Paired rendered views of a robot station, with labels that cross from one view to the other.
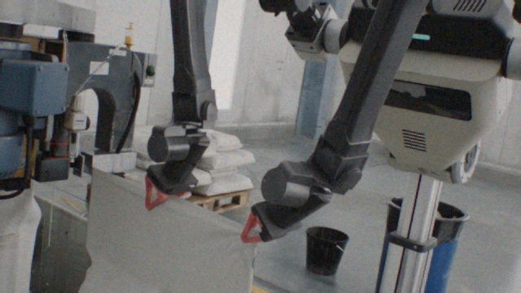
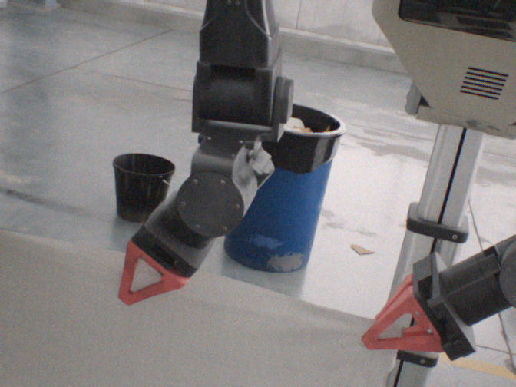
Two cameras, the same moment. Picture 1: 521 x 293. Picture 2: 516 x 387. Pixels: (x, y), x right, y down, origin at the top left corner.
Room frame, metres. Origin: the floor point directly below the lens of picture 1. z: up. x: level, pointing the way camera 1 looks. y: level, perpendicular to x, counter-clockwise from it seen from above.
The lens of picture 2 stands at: (0.50, 0.39, 1.39)
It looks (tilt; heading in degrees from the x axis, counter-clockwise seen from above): 20 degrees down; 333
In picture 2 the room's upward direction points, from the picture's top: 10 degrees clockwise
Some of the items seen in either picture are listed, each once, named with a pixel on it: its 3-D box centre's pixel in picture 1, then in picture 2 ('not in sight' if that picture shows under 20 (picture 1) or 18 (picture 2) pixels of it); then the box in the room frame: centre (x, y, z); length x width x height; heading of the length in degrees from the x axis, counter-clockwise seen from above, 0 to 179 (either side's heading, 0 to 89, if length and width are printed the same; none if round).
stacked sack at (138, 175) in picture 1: (168, 176); not in sight; (4.19, 0.65, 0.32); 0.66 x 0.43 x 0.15; 147
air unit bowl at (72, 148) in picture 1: (73, 144); not in sight; (1.21, 0.42, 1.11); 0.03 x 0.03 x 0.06
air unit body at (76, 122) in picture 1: (75, 129); not in sight; (1.22, 0.42, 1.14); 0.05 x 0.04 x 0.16; 145
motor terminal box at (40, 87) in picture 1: (34, 93); not in sight; (0.93, 0.40, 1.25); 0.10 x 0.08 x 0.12; 170
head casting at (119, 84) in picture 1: (67, 87); not in sight; (1.40, 0.51, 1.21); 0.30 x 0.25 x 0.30; 55
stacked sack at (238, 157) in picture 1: (217, 156); not in sight; (4.70, 0.32, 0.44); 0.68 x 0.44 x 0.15; 145
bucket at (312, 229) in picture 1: (324, 251); (141, 189); (3.51, -0.57, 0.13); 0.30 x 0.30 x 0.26
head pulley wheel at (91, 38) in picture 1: (76, 36); not in sight; (1.33, 0.48, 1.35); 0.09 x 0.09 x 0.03
